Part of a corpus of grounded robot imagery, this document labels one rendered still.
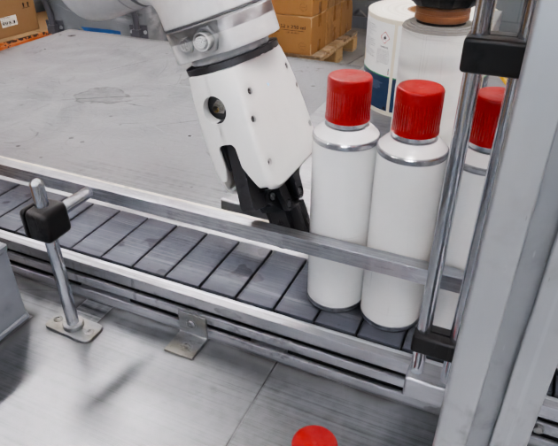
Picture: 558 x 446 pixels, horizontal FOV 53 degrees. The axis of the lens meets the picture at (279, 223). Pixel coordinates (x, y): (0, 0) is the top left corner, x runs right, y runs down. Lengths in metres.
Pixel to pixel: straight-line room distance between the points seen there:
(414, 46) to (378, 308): 0.31
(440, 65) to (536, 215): 0.41
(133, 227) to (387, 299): 0.30
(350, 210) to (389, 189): 0.04
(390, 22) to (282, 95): 0.45
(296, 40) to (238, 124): 3.53
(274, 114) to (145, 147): 0.52
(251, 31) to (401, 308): 0.25
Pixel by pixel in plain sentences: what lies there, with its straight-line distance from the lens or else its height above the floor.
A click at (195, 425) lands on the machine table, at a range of 0.49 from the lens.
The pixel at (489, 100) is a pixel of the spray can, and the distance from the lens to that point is 0.39.
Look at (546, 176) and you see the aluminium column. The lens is 0.25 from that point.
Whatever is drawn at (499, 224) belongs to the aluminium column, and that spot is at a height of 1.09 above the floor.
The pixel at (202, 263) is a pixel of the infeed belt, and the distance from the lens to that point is 0.56.
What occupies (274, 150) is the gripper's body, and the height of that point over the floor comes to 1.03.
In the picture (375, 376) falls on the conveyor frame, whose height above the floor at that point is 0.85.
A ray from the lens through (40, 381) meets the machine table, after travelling 0.55.
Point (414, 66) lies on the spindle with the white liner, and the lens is 0.66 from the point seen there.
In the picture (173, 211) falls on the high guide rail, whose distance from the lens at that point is 0.50.
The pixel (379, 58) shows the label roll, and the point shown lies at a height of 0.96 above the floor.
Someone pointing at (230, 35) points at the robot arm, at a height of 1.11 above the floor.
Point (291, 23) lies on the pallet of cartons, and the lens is 3.93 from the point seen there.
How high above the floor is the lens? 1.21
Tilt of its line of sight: 32 degrees down
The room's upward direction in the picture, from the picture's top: straight up
